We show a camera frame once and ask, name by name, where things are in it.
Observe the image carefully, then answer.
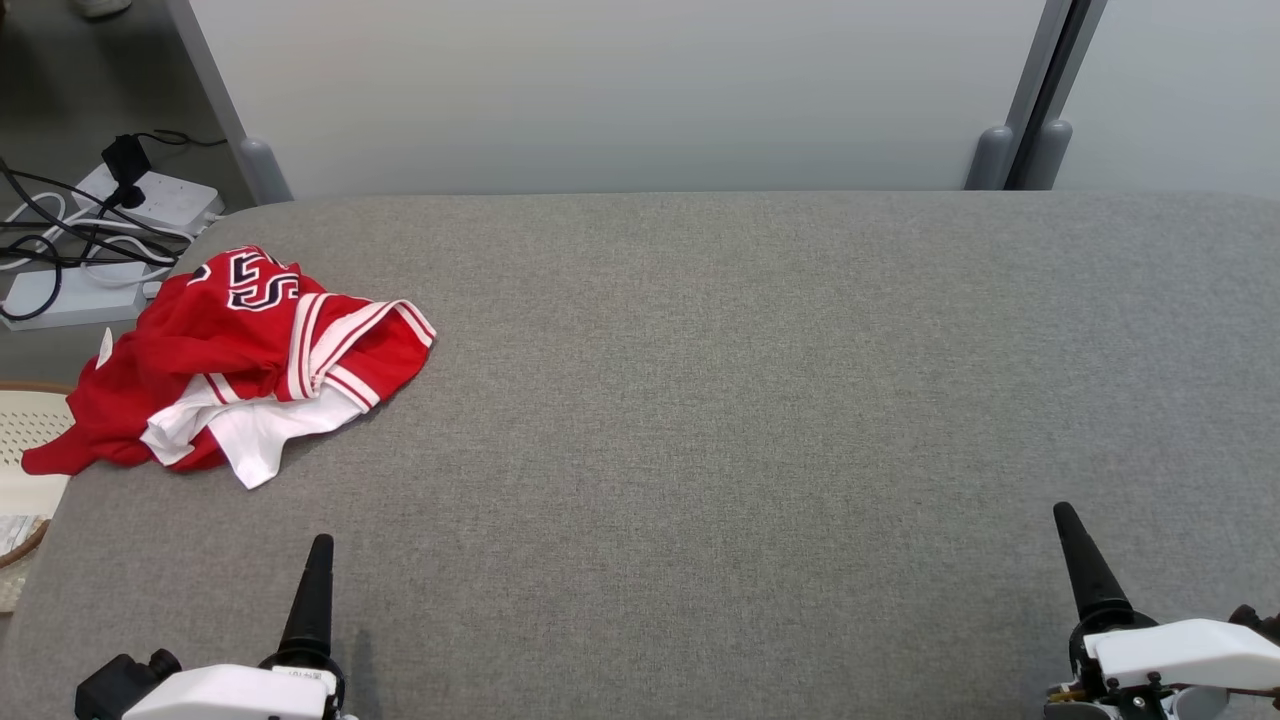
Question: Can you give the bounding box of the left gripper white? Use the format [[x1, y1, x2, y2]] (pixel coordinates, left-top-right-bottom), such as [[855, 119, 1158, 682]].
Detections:
[[122, 534, 348, 720]]

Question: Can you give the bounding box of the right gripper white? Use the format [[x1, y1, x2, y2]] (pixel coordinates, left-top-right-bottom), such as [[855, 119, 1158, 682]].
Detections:
[[1045, 502, 1280, 720]]

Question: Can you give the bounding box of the red shorts white side stripe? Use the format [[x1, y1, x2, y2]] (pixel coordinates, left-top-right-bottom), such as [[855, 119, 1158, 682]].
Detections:
[[20, 328, 216, 477]]

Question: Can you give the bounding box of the red basketball jersey white trim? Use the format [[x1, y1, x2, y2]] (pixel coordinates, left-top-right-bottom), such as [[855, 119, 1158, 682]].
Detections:
[[140, 245, 438, 491]]

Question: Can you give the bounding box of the cream perforated laundry basket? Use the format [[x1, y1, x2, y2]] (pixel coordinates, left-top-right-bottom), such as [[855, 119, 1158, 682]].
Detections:
[[0, 380, 77, 614]]

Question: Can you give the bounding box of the white flat power box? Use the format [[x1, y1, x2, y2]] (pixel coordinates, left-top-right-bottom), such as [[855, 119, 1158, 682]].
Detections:
[[0, 260, 153, 332]]

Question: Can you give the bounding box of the grey fabric sofa cushion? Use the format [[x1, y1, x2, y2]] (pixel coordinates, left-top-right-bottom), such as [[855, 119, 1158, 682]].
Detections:
[[0, 190, 1280, 720]]

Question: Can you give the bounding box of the white power strip with sockets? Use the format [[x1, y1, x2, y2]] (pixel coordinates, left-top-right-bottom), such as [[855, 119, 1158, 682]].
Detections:
[[72, 164, 226, 237]]

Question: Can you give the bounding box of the black plug adapter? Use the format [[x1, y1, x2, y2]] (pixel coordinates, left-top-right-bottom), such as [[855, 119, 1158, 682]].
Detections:
[[100, 134, 154, 211]]

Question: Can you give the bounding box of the grey partition post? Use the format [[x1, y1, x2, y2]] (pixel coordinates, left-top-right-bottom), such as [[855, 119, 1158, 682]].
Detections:
[[1020, 0, 1111, 192], [963, 0, 1076, 192], [165, 0, 294, 207]]

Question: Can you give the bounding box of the thin black cable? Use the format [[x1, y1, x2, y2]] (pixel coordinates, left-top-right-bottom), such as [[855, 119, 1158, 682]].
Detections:
[[138, 127, 230, 151]]

